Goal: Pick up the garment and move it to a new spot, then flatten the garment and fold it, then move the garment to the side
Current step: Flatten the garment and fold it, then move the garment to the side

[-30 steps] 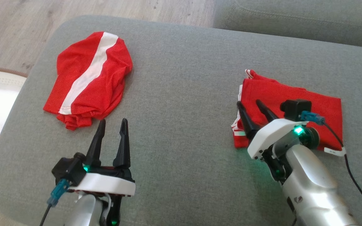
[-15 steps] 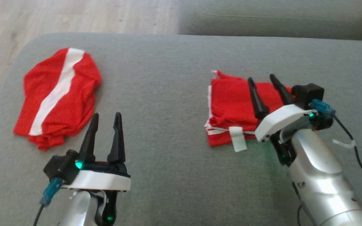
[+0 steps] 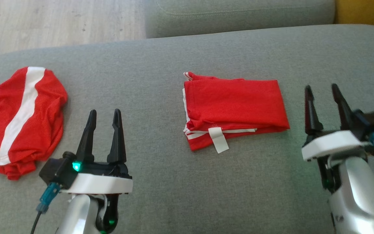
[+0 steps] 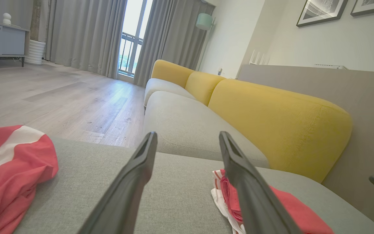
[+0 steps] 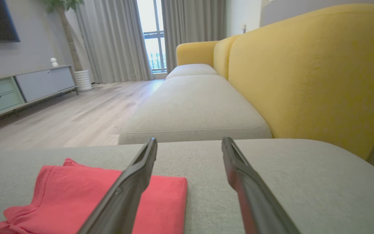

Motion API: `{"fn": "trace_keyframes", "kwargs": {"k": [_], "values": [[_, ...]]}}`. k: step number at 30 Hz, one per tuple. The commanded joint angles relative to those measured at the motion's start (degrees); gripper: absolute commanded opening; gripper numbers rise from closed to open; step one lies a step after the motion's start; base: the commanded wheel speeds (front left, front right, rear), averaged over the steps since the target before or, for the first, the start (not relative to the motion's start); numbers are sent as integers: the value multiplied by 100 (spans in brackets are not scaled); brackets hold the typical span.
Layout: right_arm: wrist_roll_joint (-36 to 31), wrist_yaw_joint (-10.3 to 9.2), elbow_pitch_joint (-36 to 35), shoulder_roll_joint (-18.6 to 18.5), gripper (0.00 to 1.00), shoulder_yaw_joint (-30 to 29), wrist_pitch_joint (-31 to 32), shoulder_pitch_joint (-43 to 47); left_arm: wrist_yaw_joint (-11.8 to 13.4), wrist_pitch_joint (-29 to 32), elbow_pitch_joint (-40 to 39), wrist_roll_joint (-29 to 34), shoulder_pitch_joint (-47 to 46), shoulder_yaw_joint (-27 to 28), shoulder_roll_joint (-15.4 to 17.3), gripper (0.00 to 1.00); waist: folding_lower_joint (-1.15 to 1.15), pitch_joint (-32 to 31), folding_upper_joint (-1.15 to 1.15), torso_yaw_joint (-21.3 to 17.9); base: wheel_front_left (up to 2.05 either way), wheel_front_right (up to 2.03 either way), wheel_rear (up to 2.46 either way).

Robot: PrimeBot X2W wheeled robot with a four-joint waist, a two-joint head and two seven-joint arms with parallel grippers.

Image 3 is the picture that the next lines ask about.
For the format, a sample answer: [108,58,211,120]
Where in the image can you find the left camera cable teal plug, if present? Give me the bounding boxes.
[30,181,61,234]

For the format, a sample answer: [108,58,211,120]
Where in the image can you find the grey stitched sofa seat cushion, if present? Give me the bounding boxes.
[145,0,336,39]

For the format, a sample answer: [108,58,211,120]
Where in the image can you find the red shorts with white stripe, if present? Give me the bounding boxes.
[0,66,69,181]

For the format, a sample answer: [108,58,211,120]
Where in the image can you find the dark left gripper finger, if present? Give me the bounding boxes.
[75,110,97,163]
[106,109,127,164]

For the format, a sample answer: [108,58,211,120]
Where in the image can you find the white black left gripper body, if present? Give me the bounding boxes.
[60,160,134,234]

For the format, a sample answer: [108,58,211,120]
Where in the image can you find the red Bulls 23 jersey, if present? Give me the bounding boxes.
[182,71,291,154]

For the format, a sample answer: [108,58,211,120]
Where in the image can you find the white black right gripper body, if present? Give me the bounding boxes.
[301,129,371,193]

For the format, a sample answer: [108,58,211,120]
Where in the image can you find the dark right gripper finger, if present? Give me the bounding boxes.
[331,84,355,131]
[304,85,324,136]

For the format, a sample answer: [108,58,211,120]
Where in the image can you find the large grey sofa seat cushion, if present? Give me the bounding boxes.
[0,24,374,234]

